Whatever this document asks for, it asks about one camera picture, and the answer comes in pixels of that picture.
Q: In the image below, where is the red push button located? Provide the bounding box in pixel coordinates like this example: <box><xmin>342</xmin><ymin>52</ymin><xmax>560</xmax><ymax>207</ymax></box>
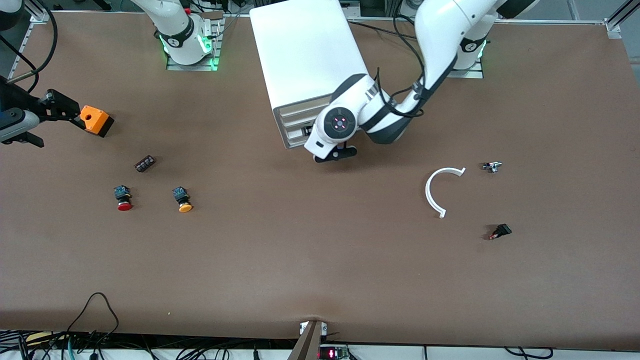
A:
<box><xmin>113</xmin><ymin>185</ymin><xmax>134</xmax><ymax>212</ymax></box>

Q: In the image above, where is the white drawer cabinet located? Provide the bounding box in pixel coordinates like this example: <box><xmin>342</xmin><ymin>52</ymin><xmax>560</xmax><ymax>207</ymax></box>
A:
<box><xmin>249</xmin><ymin>0</ymin><xmax>373</xmax><ymax>150</ymax></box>

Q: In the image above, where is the orange push button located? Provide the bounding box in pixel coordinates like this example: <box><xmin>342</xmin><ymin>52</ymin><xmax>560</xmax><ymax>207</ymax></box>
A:
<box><xmin>172</xmin><ymin>186</ymin><xmax>194</xmax><ymax>213</ymax></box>

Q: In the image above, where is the orange box with hole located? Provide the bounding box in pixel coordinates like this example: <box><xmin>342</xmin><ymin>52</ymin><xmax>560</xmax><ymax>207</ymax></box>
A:
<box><xmin>80</xmin><ymin>105</ymin><xmax>115</xmax><ymax>139</ymax></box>

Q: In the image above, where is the white curved plastic piece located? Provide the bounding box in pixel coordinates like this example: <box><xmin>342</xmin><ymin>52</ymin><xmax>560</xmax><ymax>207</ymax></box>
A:
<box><xmin>425</xmin><ymin>167</ymin><xmax>467</xmax><ymax>219</ymax></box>

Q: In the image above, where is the device with red display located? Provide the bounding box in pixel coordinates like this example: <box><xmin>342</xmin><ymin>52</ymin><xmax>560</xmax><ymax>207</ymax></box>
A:
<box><xmin>318</xmin><ymin>345</ymin><xmax>351</xmax><ymax>360</ymax></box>

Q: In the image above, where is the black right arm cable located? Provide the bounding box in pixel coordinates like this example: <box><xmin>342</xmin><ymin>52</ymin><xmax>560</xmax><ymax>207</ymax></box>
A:
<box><xmin>0</xmin><ymin>0</ymin><xmax>58</xmax><ymax>93</ymax></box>

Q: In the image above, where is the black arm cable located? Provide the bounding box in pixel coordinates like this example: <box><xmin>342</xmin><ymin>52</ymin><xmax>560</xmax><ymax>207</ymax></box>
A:
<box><xmin>0</xmin><ymin>0</ymin><xmax>58</xmax><ymax>93</ymax></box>
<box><xmin>374</xmin><ymin>0</ymin><xmax>431</xmax><ymax>119</ymax></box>

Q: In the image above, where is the aluminium frame rail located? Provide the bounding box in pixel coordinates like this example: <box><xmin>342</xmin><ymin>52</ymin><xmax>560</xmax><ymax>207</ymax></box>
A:
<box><xmin>604</xmin><ymin>0</ymin><xmax>640</xmax><ymax>40</ymax></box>
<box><xmin>11</xmin><ymin>0</ymin><xmax>52</xmax><ymax>71</ymax></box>

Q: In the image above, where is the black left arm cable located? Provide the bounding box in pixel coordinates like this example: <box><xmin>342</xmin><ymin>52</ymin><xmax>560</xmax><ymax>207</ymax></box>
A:
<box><xmin>374</xmin><ymin>0</ymin><xmax>431</xmax><ymax>119</ymax></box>

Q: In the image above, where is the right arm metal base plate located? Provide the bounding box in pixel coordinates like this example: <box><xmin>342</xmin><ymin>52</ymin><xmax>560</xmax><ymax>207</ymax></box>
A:
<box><xmin>166</xmin><ymin>17</ymin><xmax>224</xmax><ymax>72</ymax></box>

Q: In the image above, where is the long black table cable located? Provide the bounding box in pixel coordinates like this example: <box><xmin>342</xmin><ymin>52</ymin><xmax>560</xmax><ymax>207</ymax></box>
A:
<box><xmin>348</xmin><ymin>20</ymin><xmax>418</xmax><ymax>41</ymax></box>

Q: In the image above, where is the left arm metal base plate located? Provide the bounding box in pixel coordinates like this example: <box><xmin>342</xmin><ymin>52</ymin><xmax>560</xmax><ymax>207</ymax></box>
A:
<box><xmin>447</xmin><ymin>65</ymin><xmax>485</xmax><ymax>79</ymax></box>

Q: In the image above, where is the black looped cable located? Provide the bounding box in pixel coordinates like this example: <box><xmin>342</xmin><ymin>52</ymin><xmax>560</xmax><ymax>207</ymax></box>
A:
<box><xmin>64</xmin><ymin>292</ymin><xmax>121</xmax><ymax>346</ymax></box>

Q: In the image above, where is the tangled black cable bundle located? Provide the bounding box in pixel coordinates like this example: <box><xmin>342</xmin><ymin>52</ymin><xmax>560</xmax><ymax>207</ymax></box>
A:
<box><xmin>0</xmin><ymin>327</ymin><xmax>301</xmax><ymax>360</ymax></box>

